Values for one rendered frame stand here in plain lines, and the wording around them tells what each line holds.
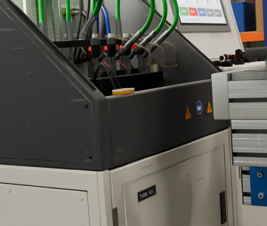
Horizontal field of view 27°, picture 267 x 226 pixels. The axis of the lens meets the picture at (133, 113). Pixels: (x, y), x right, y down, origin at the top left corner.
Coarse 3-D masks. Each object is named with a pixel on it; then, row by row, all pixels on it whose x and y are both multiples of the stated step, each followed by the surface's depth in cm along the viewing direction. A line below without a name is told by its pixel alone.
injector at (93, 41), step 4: (92, 40) 162; (96, 40) 162; (92, 44) 163; (96, 44) 163; (92, 48) 163; (96, 48) 163; (100, 48) 164; (92, 52) 163; (96, 52) 163; (100, 52) 164; (104, 52) 162; (92, 56) 163; (96, 56) 163; (100, 56) 163; (104, 56) 162; (92, 60) 164; (96, 60) 163; (100, 60) 163; (96, 64) 164; (100, 68) 164; (100, 72) 164; (96, 76) 164; (100, 76) 164
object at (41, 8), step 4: (40, 0) 172; (100, 0) 143; (40, 4) 173; (96, 4) 144; (100, 4) 144; (40, 8) 173; (96, 8) 145; (100, 8) 145; (40, 12) 173; (96, 12) 146; (40, 16) 173; (40, 20) 173; (40, 24) 173; (44, 24) 174
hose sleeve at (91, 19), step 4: (92, 12) 147; (92, 16) 147; (96, 16) 147; (88, 20) 148; (92, 20) 148; (88, 24) 149; (92, 24) 149; (84, 28) 151; (88, 28) 150; (84, 32) 151; (88, 32) 152
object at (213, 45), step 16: (160, 0) 198; (224, 0) 244; (192, 32) 212; (208, 32) 224; (224, 32) 236; (208, 48) 220; (224, 48) 232; (240, 48) 246; (240, 176) 186; (240, 192) 187; (240, 208) 187; (256, 208) 199; (240, 224) 187; (256, 224) 199
